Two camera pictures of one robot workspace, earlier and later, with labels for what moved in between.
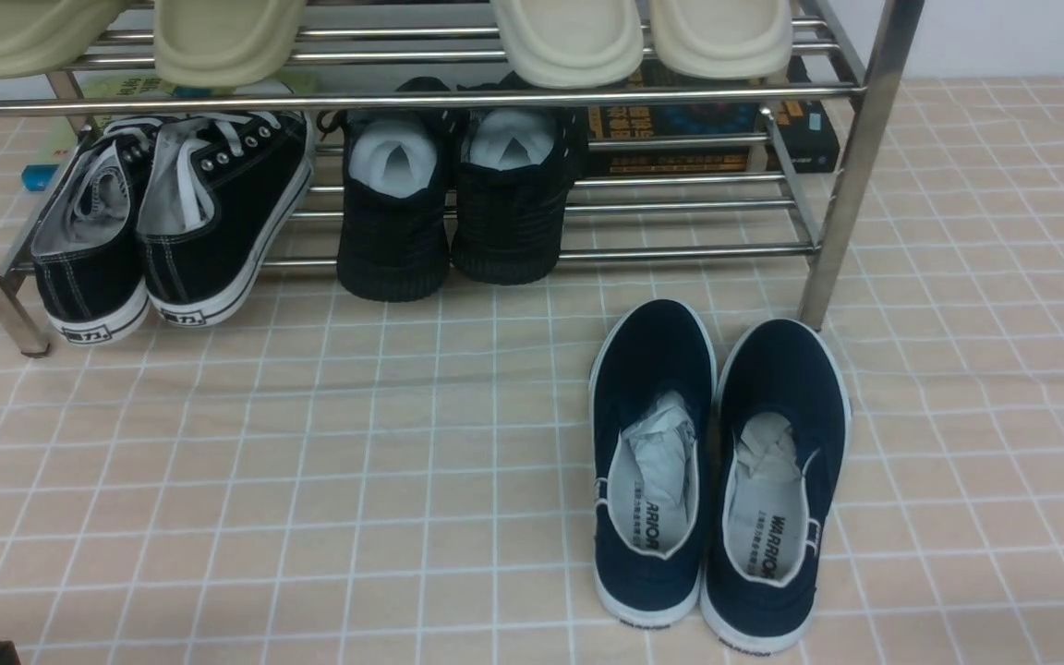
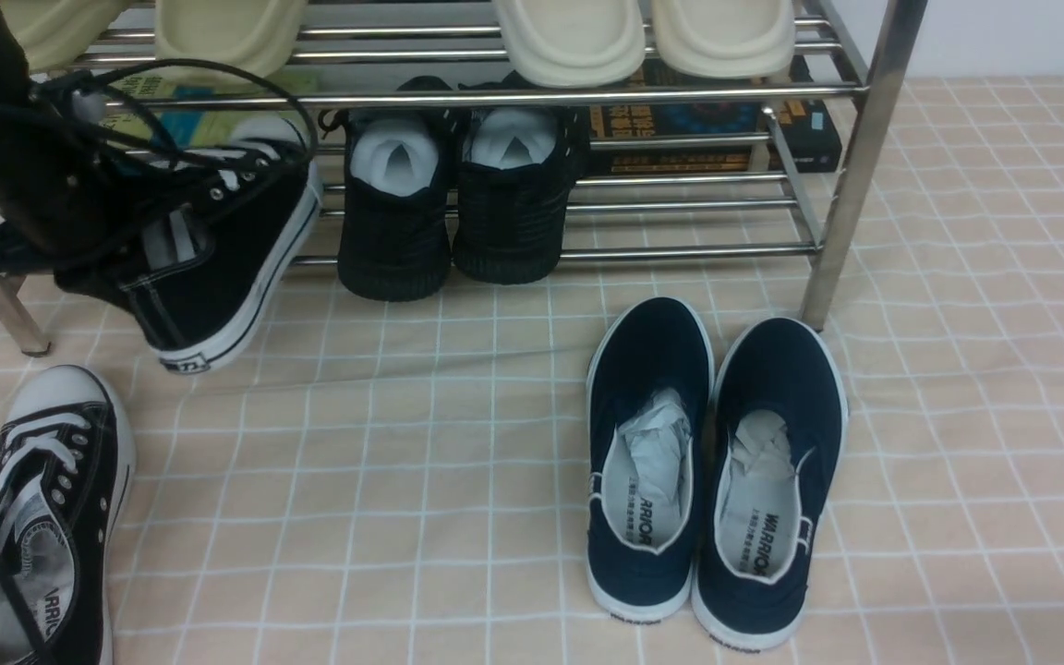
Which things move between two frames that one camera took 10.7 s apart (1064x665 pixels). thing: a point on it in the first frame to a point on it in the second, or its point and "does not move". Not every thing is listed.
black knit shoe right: [516, 168] does not move
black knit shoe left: [394, 223] does not move
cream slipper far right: [724, 40] does not move
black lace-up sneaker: [88, 263] to [61, 481]
